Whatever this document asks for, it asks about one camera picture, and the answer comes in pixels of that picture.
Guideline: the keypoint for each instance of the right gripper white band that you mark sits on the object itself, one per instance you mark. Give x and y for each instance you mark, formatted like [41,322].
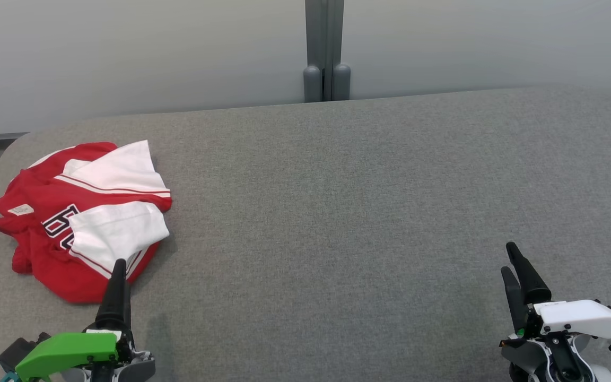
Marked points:
[581,318]

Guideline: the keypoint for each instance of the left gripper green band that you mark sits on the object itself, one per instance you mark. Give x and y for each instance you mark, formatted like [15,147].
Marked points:
[67,350]

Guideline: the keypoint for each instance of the red Bulls 23 jersey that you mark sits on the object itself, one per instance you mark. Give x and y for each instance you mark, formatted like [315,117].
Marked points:
[45,249]

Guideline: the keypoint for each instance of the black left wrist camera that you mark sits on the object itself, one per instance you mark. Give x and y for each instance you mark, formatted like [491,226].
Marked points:
[14,353]

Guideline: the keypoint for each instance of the grey partition post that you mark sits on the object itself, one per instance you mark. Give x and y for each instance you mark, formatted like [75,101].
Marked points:
[326,53]

